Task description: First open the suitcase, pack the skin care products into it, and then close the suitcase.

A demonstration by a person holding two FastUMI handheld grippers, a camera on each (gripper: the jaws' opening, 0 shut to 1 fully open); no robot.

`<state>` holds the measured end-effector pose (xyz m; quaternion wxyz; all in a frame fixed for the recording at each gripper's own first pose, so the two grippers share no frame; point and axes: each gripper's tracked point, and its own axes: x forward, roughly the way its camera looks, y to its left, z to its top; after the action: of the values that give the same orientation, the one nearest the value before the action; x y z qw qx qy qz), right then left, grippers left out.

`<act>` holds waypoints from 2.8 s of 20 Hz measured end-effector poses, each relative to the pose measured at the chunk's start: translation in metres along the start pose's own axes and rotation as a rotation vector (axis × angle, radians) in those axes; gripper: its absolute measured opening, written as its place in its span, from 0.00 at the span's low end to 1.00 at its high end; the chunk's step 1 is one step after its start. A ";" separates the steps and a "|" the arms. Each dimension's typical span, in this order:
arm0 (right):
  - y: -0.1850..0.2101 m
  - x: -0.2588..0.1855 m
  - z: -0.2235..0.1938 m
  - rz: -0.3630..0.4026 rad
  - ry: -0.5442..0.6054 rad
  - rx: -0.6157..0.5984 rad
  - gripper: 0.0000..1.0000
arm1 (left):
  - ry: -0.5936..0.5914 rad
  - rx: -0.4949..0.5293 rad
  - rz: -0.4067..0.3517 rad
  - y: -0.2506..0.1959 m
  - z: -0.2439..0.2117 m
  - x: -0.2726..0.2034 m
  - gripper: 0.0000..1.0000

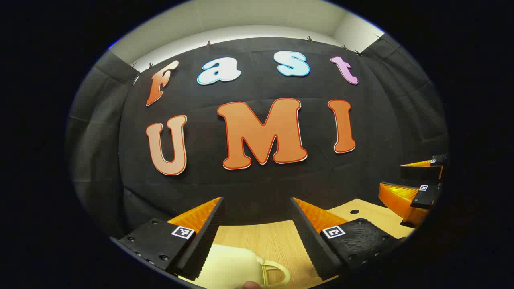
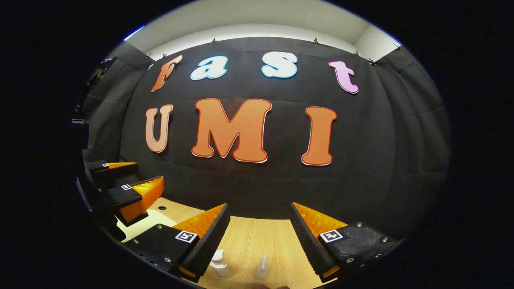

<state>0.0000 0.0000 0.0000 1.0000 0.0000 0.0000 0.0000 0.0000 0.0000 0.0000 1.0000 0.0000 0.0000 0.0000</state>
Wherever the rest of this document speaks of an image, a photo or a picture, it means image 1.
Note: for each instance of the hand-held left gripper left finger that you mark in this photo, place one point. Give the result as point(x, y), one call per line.
point(207, 237)

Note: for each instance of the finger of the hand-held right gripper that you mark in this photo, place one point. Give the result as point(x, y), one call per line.
point(427, 198)
point(417, 172)

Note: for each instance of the pale yellow suitcase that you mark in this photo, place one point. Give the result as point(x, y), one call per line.
point(229, 265)

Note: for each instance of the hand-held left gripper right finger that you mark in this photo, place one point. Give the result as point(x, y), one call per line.
point(311, 245)

